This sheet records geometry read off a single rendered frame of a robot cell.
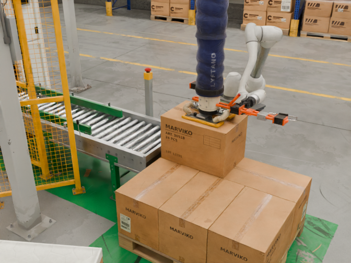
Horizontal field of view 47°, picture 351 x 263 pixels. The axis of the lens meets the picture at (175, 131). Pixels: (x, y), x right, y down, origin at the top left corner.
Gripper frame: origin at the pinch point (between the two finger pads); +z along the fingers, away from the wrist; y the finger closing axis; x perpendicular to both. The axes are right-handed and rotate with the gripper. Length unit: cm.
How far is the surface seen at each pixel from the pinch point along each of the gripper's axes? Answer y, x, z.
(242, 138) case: 30.5, 1.8, -13.0
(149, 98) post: 35, 125, -43
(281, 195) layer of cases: 53, -46, 12
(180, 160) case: 50, 40, 20
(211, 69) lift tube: -30.3, 21.2, 8.3
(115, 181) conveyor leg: 85, 102, 38
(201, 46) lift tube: -46, 30, 9
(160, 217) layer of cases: 60, 16, 78
